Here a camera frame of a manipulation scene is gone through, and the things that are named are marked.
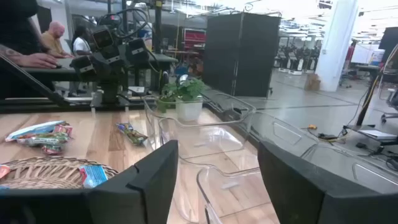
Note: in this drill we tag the green grey granola bar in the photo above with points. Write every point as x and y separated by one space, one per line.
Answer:
132 133

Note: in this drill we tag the office chair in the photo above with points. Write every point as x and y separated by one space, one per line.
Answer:
392 102

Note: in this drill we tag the white silver granola bar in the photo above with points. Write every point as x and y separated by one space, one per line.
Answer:
34 129

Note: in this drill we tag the blue red white granola bar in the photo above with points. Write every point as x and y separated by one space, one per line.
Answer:
63 129

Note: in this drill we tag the brown cardboard box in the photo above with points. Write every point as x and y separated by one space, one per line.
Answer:
312 82

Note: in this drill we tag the black room partition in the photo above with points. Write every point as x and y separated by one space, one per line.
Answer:
242 56

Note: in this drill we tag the black desk leg base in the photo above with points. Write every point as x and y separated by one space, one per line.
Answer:
368 99

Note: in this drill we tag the person's hand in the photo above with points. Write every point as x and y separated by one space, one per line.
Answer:
40 60

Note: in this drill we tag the brown orange granola bar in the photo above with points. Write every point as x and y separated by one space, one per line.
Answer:
3 171

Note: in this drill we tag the green plant in white pot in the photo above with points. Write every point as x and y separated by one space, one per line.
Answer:
188 109

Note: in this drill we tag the whiteboard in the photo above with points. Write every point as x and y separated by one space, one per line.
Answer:
363 53

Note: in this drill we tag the round woven straw placemat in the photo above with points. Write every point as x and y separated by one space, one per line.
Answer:
46 174

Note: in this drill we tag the black vertical pole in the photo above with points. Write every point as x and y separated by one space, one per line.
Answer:
158 31

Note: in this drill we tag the grey desk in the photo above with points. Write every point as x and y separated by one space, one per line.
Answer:
46 74

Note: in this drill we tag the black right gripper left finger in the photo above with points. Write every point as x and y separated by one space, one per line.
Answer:
149 186

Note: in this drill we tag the green red granola bar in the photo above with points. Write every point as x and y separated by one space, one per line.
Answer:
43 140

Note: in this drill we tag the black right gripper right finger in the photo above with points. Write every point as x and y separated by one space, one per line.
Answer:
289 193

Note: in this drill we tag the red rack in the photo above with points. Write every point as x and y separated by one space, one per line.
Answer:
194 39

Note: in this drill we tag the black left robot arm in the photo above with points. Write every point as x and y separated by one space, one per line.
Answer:
109 91

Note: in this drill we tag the white pillar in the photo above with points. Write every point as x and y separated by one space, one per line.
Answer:
337 46

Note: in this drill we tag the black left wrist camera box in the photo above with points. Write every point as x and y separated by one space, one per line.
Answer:
102 38

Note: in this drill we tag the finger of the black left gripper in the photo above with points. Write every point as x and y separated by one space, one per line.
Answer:
82 65
137 51

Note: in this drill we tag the clear plastic bin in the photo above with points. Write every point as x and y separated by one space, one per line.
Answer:
342 168
280 133
224 105

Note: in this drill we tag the small orange tool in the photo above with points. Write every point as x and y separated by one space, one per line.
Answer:
312 127

